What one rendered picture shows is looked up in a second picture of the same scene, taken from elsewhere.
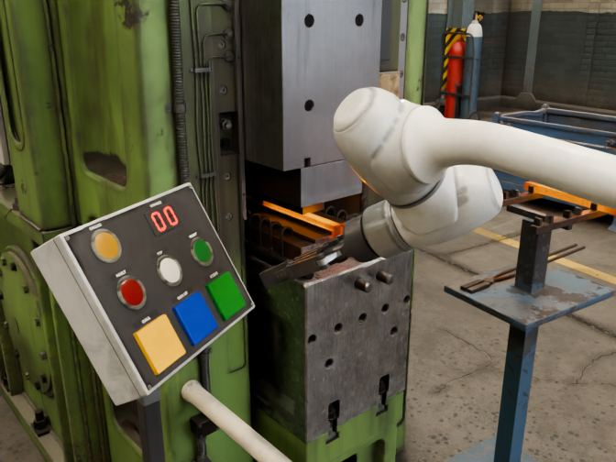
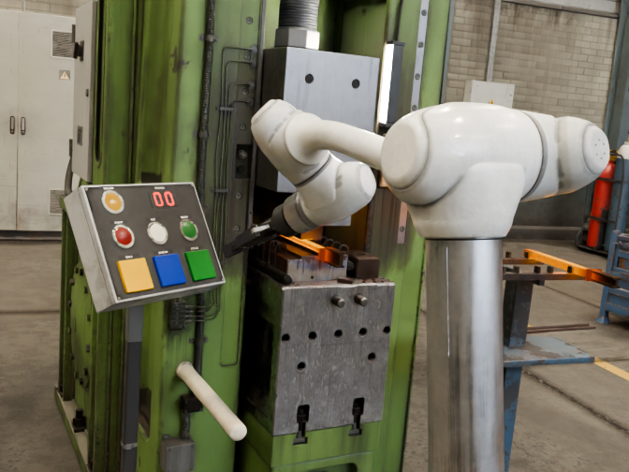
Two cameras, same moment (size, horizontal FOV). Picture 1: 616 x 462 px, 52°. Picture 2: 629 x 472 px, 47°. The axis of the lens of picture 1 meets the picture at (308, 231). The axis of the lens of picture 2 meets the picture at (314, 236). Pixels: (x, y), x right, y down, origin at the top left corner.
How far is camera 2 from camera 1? 76 cm
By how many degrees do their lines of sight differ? 15
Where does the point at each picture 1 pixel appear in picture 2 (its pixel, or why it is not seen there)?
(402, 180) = (287, 159)
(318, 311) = (293, 314)
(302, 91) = not seen: hidden behind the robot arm
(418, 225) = (311, 201)
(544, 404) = not seen: outside the picture
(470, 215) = (343, 197)
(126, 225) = (132, 195)
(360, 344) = (334, 358)
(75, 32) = (150, 80)
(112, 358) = (98, 275)
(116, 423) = not seen: hidden behind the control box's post
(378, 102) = (274, 106)
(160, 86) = (191, 116)
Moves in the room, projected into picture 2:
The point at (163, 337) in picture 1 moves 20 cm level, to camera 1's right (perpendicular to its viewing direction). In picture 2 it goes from (138, 272) to (221, 283)
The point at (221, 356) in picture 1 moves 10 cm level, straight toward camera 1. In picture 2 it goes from (215, 347) to (208, 359)
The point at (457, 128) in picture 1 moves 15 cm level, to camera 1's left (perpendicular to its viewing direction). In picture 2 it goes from (315, 124) to (240, 117)
